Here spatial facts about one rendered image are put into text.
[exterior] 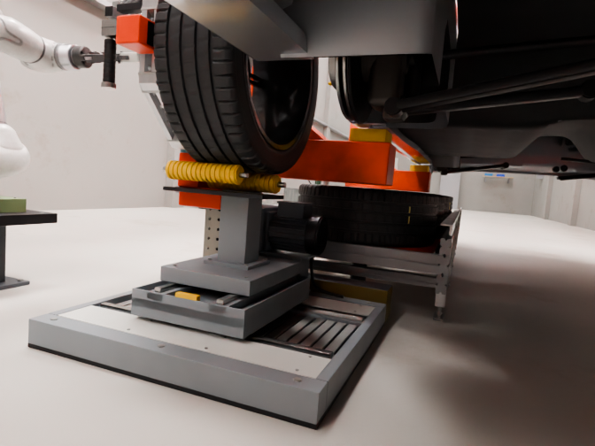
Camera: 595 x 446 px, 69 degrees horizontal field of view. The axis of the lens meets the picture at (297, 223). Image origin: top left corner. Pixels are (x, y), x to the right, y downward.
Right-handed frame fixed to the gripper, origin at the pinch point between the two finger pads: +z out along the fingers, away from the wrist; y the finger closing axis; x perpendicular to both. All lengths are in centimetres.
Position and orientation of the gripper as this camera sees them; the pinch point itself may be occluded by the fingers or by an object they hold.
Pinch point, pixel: (130, 57)
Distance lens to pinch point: 171.7
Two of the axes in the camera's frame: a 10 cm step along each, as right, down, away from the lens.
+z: 9.8, 0.7, -1.6
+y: 1.7, -4.1, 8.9
